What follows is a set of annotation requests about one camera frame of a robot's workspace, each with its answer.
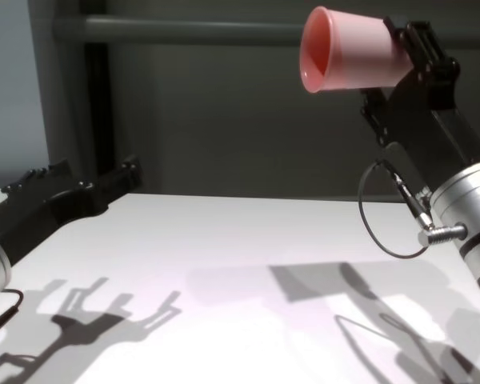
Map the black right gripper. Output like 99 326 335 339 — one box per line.
359 14 480 194

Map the black vertical post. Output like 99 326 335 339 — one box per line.
83 42 111 181

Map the dark flat horizontal rail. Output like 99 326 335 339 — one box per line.
139 191 437 206

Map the grey round horizontal bar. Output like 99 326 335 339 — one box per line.
54 14 480 45

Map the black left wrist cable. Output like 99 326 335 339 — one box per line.
0 288 25 343

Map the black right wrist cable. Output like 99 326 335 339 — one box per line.
358 158 467 259

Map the pink plastic cup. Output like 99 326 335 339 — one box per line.
298 6 414 95

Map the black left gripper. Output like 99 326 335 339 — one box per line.
0 157 143 266

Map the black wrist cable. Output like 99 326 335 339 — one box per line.
358 158 467 259
0 288 25 343

